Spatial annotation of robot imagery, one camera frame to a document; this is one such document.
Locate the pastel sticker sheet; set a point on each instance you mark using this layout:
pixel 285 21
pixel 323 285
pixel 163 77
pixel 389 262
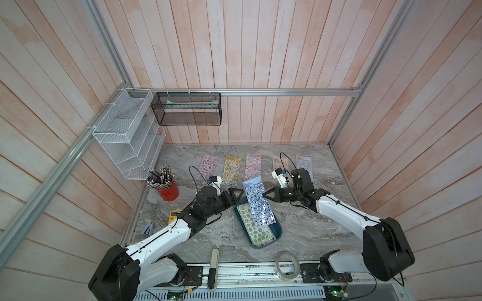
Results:
pixel 281 163

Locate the red blue cat sticker sheet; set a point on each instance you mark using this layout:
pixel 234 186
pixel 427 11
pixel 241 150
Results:
pixel 253 166

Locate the colourful small sticker sheet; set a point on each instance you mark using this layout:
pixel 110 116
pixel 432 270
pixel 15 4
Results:
pixel 231 170

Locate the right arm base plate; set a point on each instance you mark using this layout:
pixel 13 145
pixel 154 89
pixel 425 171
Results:
pixel 322 273

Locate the green sticker sheet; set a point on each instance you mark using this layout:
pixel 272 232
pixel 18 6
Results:
pixel 259 236

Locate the dark blue sticker sheet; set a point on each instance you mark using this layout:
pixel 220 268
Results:
pixel 260 208

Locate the clear tape roll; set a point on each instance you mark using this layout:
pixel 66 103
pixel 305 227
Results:
pixel 287 266

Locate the red pencil cup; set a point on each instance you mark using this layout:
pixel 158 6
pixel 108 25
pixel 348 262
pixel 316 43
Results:
pixel 162 180

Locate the blue binder clip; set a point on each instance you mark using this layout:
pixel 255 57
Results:
pixel 148 230

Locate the yellow calculator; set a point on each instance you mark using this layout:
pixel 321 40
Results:
pixel 173 215

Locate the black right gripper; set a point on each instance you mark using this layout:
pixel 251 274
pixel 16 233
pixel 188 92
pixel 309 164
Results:
pixel 277 197

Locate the white mesh wall shelf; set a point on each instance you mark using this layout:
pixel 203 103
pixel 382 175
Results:
pixel 130 134

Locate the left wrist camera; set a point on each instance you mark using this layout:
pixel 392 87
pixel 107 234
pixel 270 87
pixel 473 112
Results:
pixel 215 182

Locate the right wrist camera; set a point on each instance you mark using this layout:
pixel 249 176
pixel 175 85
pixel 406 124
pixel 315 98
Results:
pixel 280 176

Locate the light blue sticker sheet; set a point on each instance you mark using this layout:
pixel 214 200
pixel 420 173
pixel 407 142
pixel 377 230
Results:
pixel 305 162

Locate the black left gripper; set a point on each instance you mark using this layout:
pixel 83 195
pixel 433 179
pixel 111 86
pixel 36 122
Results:
pixel 232 194

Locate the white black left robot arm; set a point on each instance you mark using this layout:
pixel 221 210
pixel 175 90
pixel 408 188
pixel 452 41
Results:
pixel 124 272

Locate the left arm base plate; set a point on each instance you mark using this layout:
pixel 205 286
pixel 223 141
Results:
pixel 190 276

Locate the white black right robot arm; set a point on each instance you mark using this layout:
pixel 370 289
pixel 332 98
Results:
pixel 386 250

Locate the teal storage box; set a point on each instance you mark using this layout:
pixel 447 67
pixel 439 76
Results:
pixel 275 228

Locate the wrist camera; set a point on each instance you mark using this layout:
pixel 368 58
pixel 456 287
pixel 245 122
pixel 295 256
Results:
pixel 215 182
pixel 280 176

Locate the black mesh wall basket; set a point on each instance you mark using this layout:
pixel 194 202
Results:
pixel 187 108

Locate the pink sticker sheet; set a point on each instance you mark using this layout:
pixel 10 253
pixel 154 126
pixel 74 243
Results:
pixel 207 166

